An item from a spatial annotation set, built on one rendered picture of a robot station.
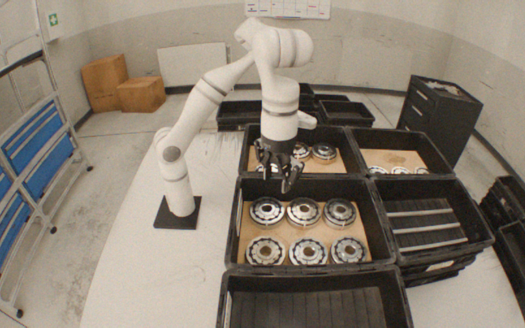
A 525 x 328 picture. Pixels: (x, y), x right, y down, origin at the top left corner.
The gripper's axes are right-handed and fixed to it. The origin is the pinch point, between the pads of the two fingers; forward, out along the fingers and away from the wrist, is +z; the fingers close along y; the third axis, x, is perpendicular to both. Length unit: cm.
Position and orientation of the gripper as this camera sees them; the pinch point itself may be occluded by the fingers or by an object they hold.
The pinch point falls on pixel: (276, 180)
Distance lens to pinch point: 58.4
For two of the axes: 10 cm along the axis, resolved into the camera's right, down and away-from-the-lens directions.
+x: 7.4, -4.3, 5.2
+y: 6.8, 4.7, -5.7
